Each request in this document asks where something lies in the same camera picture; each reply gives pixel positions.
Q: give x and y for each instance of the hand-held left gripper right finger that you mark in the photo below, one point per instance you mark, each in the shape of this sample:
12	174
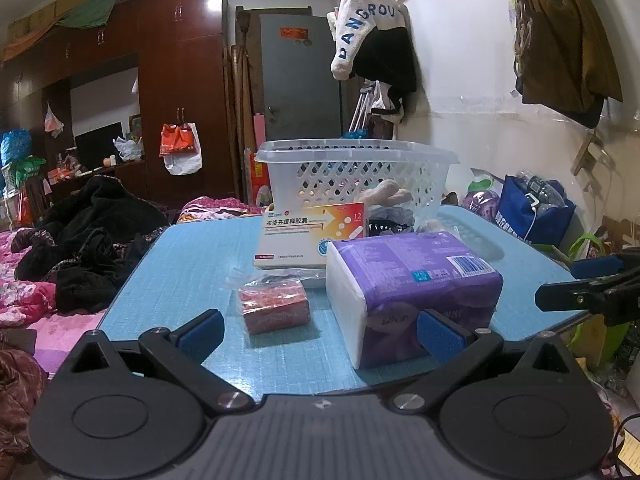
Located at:
440	337

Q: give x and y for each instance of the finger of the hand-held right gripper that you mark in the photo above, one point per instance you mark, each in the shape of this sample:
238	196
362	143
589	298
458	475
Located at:
597	267
575	295

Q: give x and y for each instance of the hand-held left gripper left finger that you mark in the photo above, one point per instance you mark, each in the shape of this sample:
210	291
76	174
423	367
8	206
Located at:
200	336

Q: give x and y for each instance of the purple tissue pack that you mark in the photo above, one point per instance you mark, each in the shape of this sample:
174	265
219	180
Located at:
400	280

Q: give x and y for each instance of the small red packet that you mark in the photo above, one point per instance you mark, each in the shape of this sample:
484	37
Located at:
275	307

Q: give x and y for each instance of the black hair claw clip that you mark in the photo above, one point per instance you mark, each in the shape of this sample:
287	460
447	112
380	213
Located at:
387	225

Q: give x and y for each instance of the white orange medicine box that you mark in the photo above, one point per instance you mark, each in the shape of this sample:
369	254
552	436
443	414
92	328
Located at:
300	235

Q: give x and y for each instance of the beige plush toy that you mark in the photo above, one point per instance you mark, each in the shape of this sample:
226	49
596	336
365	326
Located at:
387	194

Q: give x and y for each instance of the white plastic basket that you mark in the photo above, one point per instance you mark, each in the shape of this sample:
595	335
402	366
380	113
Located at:
320	170

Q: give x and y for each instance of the lime green bag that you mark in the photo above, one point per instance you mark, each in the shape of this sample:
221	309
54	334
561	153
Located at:
595	335

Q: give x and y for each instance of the blue shopping bag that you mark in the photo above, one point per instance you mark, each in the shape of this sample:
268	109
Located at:
530	217

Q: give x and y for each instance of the purple bag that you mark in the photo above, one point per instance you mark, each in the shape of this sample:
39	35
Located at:
480	202

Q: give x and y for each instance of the black clothes pile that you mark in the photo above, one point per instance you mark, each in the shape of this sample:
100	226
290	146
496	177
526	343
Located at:
95	230

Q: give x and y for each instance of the red cardboard box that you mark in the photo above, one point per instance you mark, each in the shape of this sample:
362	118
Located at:
260	180

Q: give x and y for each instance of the brown jacket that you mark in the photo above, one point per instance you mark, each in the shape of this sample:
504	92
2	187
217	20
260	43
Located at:
20	400

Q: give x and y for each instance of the red and white plastic bag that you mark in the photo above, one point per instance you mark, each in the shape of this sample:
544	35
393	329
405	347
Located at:
180	145

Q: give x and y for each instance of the crumpled white plastic bag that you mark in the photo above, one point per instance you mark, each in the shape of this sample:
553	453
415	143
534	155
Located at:
127	149

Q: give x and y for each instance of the black monitor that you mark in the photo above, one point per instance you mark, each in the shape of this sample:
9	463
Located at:
100	145

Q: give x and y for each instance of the brown hanging bag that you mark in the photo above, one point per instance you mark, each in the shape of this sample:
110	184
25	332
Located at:
565	50

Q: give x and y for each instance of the green plastic bag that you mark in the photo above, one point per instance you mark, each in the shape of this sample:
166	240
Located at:
30	169

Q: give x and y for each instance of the metal clothes hangers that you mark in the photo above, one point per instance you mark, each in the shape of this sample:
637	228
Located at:
362	110

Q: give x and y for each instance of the hanging white plastic bag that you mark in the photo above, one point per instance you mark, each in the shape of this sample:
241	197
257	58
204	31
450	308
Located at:
53	121

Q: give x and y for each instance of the blue plastic bag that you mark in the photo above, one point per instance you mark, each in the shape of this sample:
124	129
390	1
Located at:
14	146

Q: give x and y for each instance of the dark wooden wardrobe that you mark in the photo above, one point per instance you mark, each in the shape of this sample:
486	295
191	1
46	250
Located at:
175	70

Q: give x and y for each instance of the grey metal door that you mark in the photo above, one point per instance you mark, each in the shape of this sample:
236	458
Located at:
300	80

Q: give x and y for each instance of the white printed hoodie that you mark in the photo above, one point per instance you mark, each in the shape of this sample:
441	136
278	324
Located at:
365	15

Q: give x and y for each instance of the cardboard boxes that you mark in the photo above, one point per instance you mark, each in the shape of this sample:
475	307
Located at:
55	5

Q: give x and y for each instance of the wooden wall bracket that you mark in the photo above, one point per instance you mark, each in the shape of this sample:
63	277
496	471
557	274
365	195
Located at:
587	152

